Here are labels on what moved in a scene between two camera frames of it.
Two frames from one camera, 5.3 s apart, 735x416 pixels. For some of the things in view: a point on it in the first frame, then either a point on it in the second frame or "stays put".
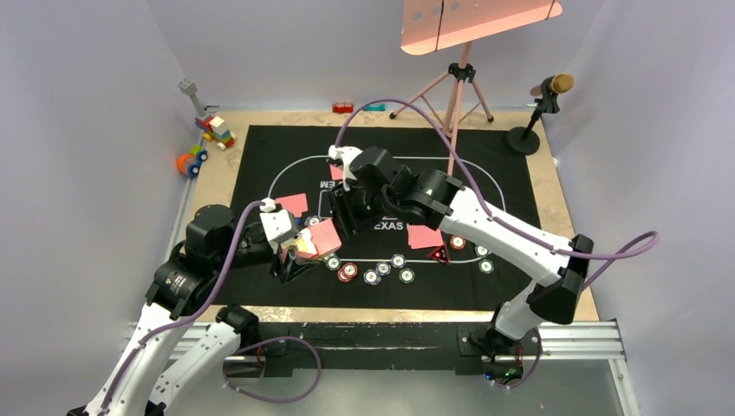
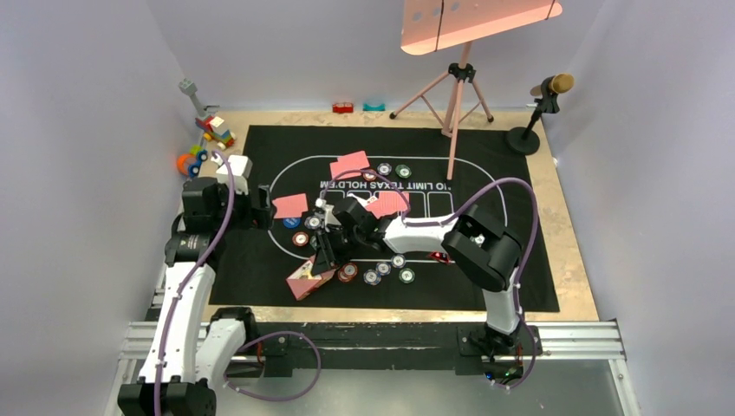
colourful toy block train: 212,125 stays put
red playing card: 295,204 stays put
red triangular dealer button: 441,255 stays put
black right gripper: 341,203 to 328,256
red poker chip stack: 347,272 stays put
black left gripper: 288,267 to 258,217
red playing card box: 316,240 to 302,282
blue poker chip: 398,261 stays put
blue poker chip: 383,269 stays put
